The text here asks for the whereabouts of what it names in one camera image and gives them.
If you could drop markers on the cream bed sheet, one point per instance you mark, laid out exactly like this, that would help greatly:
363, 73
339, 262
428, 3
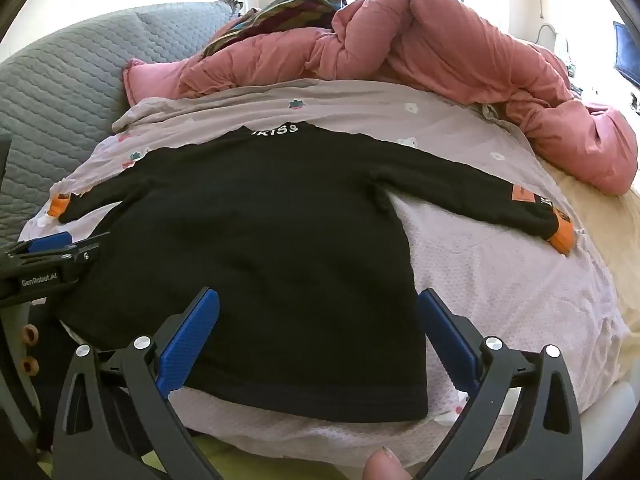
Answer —
615, 240

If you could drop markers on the black flat screen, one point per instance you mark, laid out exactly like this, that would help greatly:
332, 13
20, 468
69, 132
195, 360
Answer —
627, 52

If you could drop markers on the black sweater with orange cuffs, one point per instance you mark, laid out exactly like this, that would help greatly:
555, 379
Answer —
275, 260

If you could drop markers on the grey quilted headboard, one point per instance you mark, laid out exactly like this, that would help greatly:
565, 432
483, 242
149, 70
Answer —
65, 95

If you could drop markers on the pink duvet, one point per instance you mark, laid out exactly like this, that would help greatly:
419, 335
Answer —
450, 50

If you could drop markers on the person's right hand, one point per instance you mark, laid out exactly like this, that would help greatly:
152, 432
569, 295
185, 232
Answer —
382, 467

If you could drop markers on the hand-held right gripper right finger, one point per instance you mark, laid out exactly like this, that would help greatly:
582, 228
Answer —
445, 335

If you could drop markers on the printed pinkish-grey blanket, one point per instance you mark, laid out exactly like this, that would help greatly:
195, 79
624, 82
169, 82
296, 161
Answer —
500, 270

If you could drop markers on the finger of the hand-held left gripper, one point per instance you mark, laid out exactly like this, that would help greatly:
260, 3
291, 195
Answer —
50, 242
87, 249

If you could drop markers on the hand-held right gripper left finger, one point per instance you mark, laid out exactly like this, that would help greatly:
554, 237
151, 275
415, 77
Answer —
192, 332

